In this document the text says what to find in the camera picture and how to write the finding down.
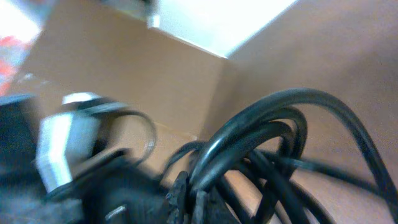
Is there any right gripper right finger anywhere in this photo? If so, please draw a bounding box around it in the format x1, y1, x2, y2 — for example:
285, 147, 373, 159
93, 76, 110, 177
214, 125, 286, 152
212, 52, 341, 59
191, 188, 239, 224

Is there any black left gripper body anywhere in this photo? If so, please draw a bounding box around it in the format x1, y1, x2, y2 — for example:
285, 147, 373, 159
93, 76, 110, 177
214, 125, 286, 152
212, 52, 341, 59
46, 148, 168, 223

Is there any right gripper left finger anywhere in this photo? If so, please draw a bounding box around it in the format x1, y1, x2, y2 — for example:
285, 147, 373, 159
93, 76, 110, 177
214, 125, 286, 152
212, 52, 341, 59
166, 171, 188, 224

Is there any thick black HDMI cable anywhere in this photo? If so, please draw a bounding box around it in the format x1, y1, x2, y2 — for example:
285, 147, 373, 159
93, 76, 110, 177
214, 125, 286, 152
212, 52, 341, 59
161, 87, 398, 224

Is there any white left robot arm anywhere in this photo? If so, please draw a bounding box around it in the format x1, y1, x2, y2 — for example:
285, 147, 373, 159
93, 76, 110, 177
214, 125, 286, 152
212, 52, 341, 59
1, 92, 168, 223

